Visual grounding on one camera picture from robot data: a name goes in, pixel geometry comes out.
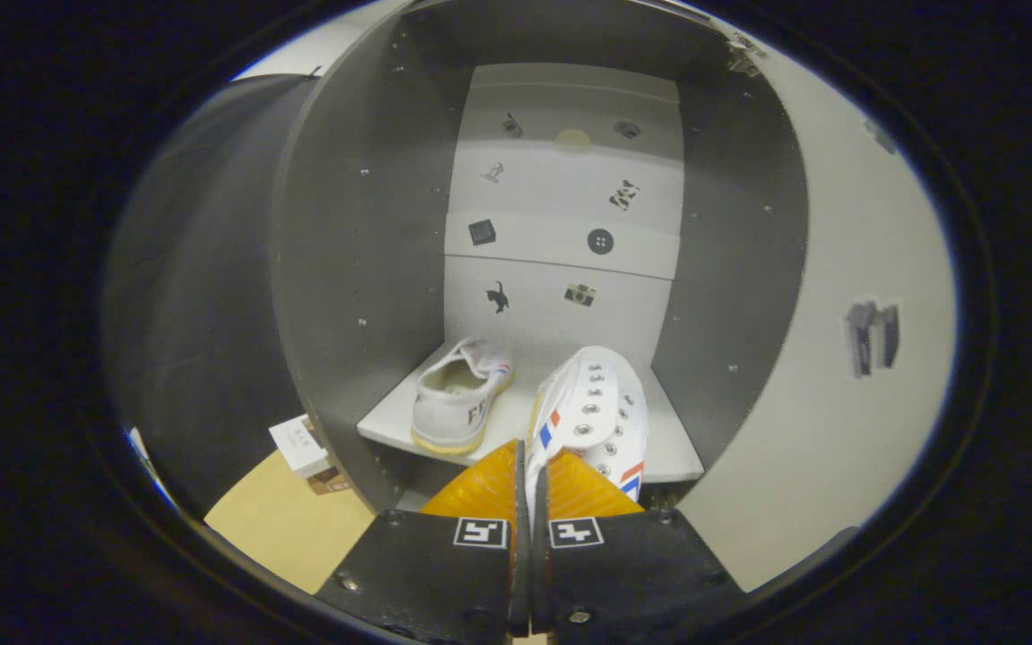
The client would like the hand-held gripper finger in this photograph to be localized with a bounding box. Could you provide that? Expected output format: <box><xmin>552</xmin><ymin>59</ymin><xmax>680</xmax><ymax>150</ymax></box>
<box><xmin>314</xmin><ymin>439</ymin><xmax>532</xmax><ymax>642</ymax></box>
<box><xmin>531</xmin><ymin>448</ymin><xmax>750</xmax><ymax>645</ymax></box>

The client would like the small brown box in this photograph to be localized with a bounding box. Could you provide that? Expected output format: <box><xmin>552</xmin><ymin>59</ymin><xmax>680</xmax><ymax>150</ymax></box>
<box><xmin>305</xmin><ymin>466</ymin><xmax>352</xmax><ymax>495</ymax></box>

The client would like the small white box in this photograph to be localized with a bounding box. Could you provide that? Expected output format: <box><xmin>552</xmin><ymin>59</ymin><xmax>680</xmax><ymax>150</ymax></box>
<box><xmin>268</xmin><ymin>415</ymin><xmax>331</xmax><ymax>478</ymax></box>

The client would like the dark grey shoe cabinet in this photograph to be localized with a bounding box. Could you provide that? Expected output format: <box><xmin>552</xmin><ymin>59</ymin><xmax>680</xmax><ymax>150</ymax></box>
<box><xmin>270</xmin><ymin>0</ymin><xmax>811</xmax><ymax>513</ymax></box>

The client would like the black backdrop cloth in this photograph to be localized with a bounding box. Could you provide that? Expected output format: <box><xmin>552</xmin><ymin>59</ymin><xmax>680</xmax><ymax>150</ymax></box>
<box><xmin>104</xmin><ymin>73</ymin><xmax>320</xmax><ymax>516</ymax></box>

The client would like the white canvas shoe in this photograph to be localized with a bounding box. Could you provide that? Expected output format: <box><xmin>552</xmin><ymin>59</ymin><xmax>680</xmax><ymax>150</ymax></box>
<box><xmin>411</xmin><ymin>337</ymin><xmax>515</xmax><ymax>455</ymax></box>
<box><xmin>525</xmin><ymin>346</ymin><xmax>649</xmax><ymax>513</ymax></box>

